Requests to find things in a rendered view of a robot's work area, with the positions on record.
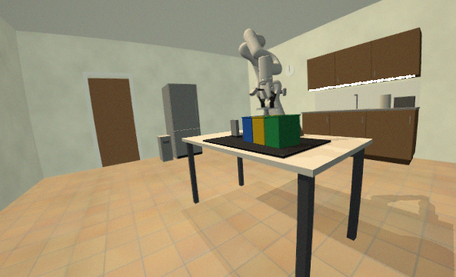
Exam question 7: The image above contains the green bin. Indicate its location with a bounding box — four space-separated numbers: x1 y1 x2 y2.
263 114 301 149

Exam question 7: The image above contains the yellow open bin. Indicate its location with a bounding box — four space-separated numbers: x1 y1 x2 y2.
251 116 265 145

